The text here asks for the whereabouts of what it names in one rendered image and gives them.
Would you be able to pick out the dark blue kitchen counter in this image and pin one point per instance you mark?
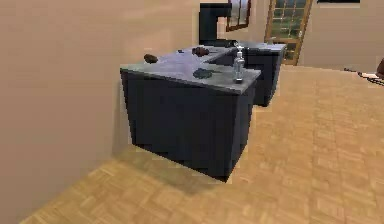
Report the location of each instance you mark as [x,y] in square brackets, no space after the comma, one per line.
[186,123]

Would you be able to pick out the dark green flat food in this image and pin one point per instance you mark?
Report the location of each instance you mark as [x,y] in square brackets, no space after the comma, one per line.
[202,73]

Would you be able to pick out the dark reddish brown lumpy food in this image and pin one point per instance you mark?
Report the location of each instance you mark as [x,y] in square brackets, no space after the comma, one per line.
[200,51]

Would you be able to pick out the clear soap dispenser bottle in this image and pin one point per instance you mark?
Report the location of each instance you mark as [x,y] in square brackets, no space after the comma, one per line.
[238,63]

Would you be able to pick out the brown framed window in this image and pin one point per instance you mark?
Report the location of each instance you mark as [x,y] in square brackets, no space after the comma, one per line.
[239,14]

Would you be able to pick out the wooden glass pane door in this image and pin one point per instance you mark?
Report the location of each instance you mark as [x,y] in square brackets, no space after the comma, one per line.
[288,26]

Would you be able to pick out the dark brown round object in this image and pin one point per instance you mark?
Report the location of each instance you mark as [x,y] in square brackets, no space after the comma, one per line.
[380,68]

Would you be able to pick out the black framed wall picture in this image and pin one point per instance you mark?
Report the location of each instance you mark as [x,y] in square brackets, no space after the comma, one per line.
[338,1]

